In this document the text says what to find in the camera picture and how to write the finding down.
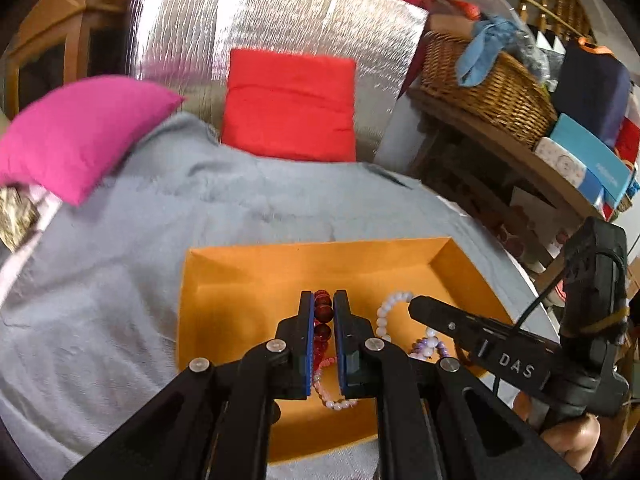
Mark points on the orange cardboard box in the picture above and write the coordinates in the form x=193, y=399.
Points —
x=240, y=300

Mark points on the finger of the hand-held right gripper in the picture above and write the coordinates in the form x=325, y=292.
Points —
x=480, y=340

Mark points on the white patterned box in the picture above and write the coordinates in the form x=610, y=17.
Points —
x=560, y=162

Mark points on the white printed paper bag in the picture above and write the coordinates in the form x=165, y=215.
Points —
x=530, y=210

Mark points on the clear plastic bag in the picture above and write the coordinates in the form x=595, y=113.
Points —
x=530, y=45

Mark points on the red gift bag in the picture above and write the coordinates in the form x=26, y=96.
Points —
x=630, y=140

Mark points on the grey blanket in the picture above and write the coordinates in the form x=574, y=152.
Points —
x=125, y=260

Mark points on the person's right hand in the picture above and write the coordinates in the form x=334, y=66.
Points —
x=575, y=445

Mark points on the wooden cabinet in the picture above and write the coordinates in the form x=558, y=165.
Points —
x=60, y=25

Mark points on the blue cardboard box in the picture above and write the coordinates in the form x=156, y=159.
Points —
x=590, y=155

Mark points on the wicker basket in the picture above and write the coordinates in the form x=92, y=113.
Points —
x=500, y=95

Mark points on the navy fabric bag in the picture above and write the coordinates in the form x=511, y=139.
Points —
x=590, y=90

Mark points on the pink pillow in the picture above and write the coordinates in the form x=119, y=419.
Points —
x=75, y=135

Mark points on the gold patterned cloth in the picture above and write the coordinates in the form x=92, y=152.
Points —
x=17, y=220

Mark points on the blue cloth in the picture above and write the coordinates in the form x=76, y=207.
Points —
x=480, y=60

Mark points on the wooden bench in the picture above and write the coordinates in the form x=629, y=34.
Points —
x=500, y=155

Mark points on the white bedsheet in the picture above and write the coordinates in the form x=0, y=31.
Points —
x=480, y=225

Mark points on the silver foil sheet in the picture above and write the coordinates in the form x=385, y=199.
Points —
x=200, y=10

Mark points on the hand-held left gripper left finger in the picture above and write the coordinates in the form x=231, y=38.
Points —
x=306, y=345

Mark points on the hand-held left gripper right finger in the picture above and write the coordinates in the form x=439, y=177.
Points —
x=342, y=345

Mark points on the red pillow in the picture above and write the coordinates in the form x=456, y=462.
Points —
x=290, y=105

